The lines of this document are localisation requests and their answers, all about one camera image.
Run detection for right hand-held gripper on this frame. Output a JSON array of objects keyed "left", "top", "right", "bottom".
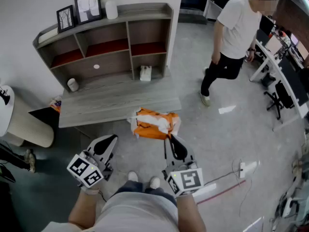
[{"left": 162, "top": 135, "right": 204, "bottom": 198}]

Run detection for person's left white shoe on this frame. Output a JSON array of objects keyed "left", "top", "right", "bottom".
[{"left": 127, "top": 171, "right": 139, "bottom": 183}]

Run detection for white vase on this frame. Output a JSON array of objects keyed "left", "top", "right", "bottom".
[{"left": 105, "top": 0, "right": 119, "bottom": 20}]

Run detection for person's white shirt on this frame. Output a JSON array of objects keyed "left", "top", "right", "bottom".
[{"left": 41, "top": 191, "right": 180, "bottom": 232}]

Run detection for large black picture frame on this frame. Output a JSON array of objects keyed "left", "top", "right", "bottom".
[{"left": 73, "top": 0, "right": 103, "bottom": 25}]

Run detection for white flat board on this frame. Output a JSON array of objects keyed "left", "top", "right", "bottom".
[{"left": 192, "top": 183, "right": 217, "bottom": 198}]

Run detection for person's white shoe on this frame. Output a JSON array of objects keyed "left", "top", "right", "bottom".
[
  {"left": 149, "top": 176, "right": 161, "bottom": 189},
  {"left": 127, "top": 171, "right": 139, "bottom": 183}
]

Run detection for person's right forearm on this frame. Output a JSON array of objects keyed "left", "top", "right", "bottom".
[{"left": 176, "top": 193, "right": 207, "bottom": 232}]

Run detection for person's dark trousers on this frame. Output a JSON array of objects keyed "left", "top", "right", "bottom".
[{"left": 115, "top": 180, "right": 177, "bottom": 206}]

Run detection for orange packet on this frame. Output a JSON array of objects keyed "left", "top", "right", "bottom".
[{"left": 50, "top": 96, "right": 62, "bottom": 113}]

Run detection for black object on stand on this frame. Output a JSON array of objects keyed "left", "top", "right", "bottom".
[{"left": 0, "top": 86, "right": 11, "bottom": 105}]

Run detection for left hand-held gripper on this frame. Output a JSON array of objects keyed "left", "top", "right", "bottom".
[{"left": 67, "top": 134, "right": 118, "bottom": 189}]

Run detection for grey wooden shelf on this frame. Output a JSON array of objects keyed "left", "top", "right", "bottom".
[{"left": 32, "top": 2, "right": 182, "bottom": 128}]

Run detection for black computer monitor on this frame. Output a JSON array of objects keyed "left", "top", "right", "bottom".
[{"left": 277, "top": 57, "right": 309, "bottom": 107}]

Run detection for white sheet of paper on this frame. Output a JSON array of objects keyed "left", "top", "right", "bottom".
[{"left": 218, "top": 105, "right": 237, "bottom": 115}]

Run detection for grey power cable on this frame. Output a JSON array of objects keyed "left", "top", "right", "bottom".
[{"left": 203, "top": 159, "right": 260, "bottom": 218}]

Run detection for black office chair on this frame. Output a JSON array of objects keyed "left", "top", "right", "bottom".
[{"left": 263, "top": 80, "right": 295, "bottom": 120}]

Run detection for white office desk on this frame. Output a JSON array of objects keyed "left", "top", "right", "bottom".
[{"left": 249, "top": 39, "right": 309, "bottom": 131}]

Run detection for white cylindrical speaker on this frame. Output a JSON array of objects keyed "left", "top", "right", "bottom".
[{"left": 67, "top": 78, "right": 80, "bottom": 92}]

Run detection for person's left forearm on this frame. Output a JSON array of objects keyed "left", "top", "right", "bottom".
[{"left": 68, "top": 188, "right": 100, "bottom": 230}]

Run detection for small black picture frame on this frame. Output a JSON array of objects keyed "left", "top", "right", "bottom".
[{"left": 56, "top": 5, "right": 76, "bottom": 33}]

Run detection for orange and white tissues pack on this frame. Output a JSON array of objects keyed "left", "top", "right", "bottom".
[{"left": 127, "top": 107, "right": 182, "bottom": 140}]

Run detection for person's right white shoe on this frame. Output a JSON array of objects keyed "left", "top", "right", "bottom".
[{"left": 149, "top": 176, "right": 161, "bottom": 189}]

